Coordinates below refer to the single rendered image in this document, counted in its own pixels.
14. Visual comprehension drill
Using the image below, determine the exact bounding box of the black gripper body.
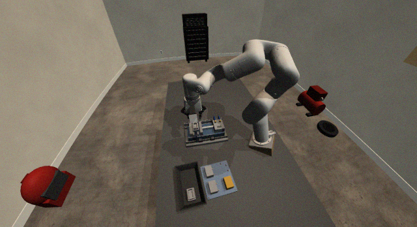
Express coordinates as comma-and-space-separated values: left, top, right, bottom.
184, 96, 202, 113

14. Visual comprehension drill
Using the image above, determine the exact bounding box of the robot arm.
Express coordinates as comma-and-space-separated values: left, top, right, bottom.
182, 39, 300, 145

